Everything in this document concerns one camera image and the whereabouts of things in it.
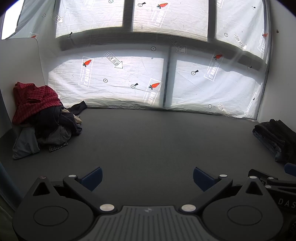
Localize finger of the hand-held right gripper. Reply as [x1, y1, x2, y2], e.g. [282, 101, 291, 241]
[284, 162, 296, 177]
[248, 169, 296, 189]

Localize beige cloth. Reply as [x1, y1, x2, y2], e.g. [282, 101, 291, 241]
[62, 109, 83, 124]

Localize folded black garment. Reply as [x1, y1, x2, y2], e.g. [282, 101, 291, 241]
[254, 119, 296, 165]

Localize folded blue jeans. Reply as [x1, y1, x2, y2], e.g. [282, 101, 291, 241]
[253, 128, 284, 161]

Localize dark grey garment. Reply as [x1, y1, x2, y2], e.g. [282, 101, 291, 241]
[33, 105, 82, 146]

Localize printed translucent plastic sheet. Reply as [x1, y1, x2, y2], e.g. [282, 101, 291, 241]
[14, 0, 273, 121]

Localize red checkered pants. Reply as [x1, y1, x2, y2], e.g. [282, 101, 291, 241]
[12, 82, 62, 125]

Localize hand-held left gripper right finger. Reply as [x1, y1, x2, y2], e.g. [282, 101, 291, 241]
[179, 167, 269, 213]

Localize grey cloth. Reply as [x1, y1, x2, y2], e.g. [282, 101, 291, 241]
[12, 125, 41, 160]

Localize dark window frame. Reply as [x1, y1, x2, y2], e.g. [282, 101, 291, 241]
[59, 0, 269, 108]

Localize white board panel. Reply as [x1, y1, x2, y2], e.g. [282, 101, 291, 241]
[0, 38, 46, 139]

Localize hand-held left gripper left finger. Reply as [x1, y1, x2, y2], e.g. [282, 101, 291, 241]
[31, 166, 116, 213]

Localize plaid cloth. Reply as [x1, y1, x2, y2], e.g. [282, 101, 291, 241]
[48, 141, 69, 153]

